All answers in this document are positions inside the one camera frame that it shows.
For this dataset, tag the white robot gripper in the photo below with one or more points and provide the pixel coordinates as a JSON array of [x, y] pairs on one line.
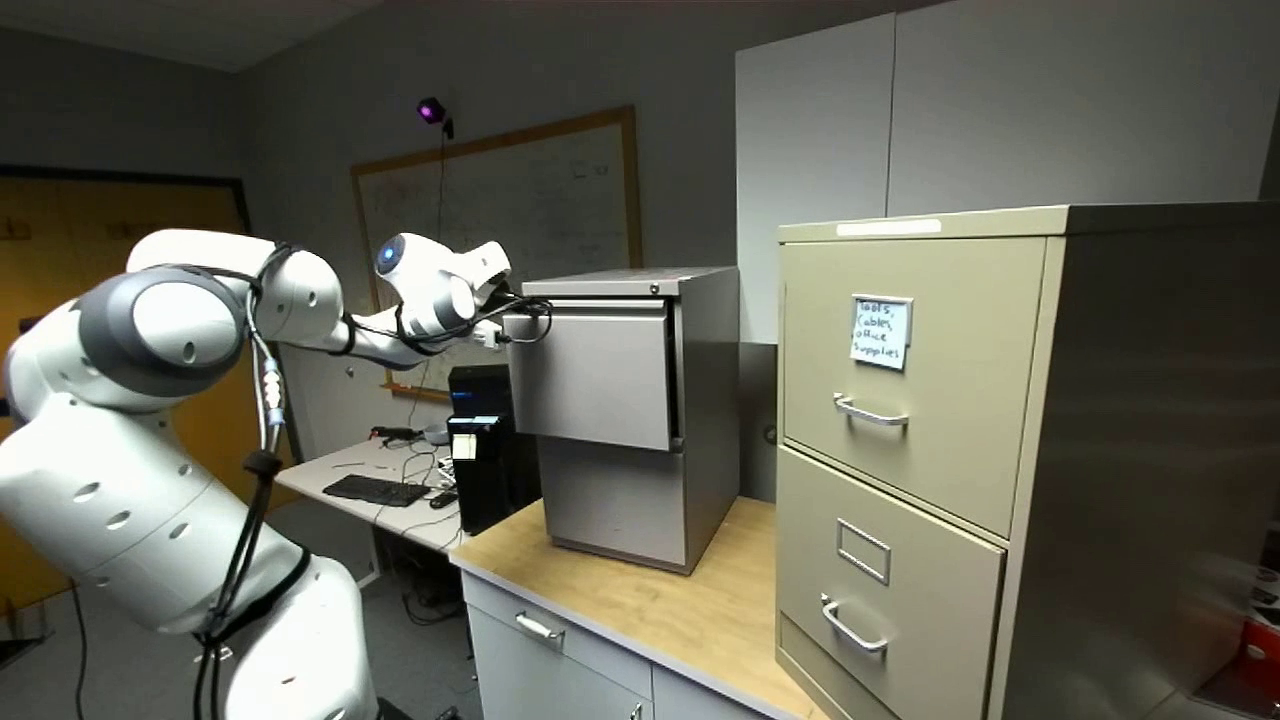
[[507, 321]]

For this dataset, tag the grey metal cabinet drawer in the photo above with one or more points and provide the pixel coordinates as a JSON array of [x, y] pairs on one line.
[[592, 382]]

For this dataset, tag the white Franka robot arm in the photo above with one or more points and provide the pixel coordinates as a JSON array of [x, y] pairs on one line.
[[121, 505]]

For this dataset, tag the grey cabinet lower drawer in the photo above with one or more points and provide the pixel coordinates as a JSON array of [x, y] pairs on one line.
[[615, 505]]

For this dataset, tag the grey metal small cabinet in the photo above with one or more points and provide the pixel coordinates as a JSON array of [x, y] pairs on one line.
[[704, 400]]

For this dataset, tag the grey counter base cabinet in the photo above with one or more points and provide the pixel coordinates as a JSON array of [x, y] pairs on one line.
[[562, 666]]

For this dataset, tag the beige drawer with paper label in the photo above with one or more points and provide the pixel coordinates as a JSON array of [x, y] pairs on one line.
[[934, 440]]

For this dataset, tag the beige drawer with label holder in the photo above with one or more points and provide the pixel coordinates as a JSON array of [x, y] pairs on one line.
[[922, 626]]

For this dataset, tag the beige metal filing cabinet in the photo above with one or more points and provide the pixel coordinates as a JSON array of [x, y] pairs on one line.
[[1146, 464]]

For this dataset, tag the wood framed whiteboard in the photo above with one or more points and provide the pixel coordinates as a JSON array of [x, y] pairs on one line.
[[562, 203]]

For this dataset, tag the black computer box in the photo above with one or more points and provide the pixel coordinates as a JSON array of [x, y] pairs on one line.
[[493, 455]]

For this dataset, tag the black computer mouse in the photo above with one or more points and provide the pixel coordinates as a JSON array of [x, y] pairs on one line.
[[443, 496]]

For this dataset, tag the black keyboard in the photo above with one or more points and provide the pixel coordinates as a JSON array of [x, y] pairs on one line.
[[378, 488]]

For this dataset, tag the grey office desk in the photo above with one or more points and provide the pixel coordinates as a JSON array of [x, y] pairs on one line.
[[400, 521]]

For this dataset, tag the white paper label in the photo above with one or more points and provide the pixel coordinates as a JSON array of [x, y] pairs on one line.
[[883, 331]]

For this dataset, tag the orange wooden door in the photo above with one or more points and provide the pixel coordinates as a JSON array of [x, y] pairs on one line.
[[52, 252]]

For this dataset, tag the red object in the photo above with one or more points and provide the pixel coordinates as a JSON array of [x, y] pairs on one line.
[[1263, 653]]

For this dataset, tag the camera with purple light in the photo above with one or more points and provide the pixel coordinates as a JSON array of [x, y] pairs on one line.
[[435, 114]]

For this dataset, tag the white wall cabinet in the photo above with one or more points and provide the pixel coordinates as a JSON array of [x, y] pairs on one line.
[[1013, 120]]

